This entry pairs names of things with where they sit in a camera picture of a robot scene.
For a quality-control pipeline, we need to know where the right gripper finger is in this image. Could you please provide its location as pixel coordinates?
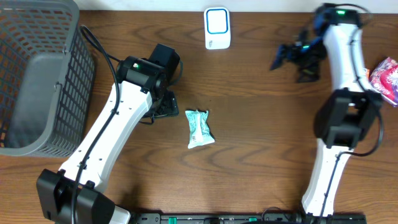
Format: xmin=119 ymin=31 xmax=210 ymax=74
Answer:
xmin=297 ymin=69 xmax=320 ymax=83
xmin=270 ymin=44 xmax=287 ymax=70

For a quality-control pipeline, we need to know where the mint green wipes packet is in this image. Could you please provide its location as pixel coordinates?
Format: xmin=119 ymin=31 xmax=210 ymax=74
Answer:
xmin=185 ymin=110 xmax=215 ymax=149

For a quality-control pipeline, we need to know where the purple pink floral pack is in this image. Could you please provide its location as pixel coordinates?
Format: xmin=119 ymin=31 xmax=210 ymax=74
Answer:
xmin=369 ymin=57 xmax=397 ymax=107

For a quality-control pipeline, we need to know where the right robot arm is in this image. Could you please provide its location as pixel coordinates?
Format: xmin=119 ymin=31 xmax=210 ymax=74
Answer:
xmin=271 ymin=3 xmax=384 ymax=223

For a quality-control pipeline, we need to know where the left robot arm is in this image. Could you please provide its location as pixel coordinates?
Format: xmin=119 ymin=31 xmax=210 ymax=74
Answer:
xmin=36 ymin=44 xmax=183 ymax=223

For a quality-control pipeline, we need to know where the white barcode scanner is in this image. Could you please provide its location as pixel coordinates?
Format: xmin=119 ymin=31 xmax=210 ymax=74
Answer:
xmin=203 ymin=7 xmax=231 ymax=50

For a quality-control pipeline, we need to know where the grey plastic mesh basket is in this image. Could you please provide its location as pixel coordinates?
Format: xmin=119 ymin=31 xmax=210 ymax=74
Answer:
xmin=1 ymin=1 xmax=95 ymax=157

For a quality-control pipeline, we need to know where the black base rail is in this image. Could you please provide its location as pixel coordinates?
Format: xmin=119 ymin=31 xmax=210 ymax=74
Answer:
xmin=129 ymin=212 xmax=367 ymax=224

